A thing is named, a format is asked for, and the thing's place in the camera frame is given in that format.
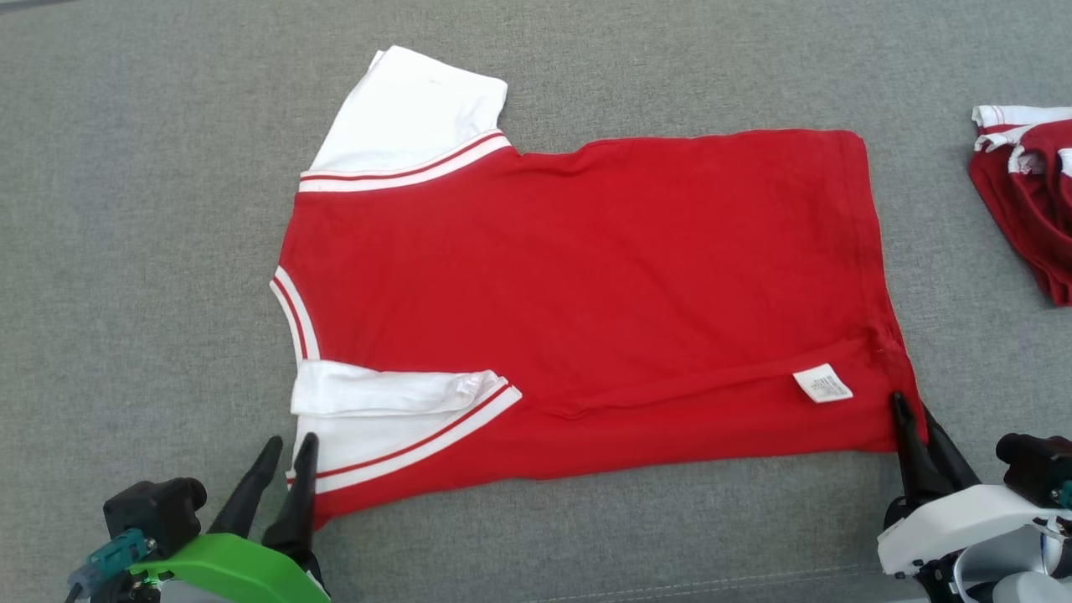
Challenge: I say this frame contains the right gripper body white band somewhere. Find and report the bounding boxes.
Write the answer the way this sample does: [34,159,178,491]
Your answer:
[877,482,1064,579]

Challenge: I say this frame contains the teal left cable connector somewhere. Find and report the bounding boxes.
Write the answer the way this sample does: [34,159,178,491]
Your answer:
[67,529,158,600]

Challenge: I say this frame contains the red shorts white waistband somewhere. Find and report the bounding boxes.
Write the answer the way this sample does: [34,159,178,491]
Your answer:
[969,105,1072,307]

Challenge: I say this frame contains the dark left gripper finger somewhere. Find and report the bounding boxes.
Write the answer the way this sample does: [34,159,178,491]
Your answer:
[261,432,321,566]
[208,435,284,539]

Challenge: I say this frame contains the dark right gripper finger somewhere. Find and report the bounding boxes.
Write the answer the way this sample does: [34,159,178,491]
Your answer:
[921,406,982,491]
[889,391,943,503]

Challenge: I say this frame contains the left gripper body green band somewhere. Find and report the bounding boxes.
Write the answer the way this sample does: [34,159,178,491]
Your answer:
[126,533,332,603]

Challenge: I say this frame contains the red t-shirt white sleeves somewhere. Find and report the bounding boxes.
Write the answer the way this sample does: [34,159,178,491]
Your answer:
[270,44,929,533]

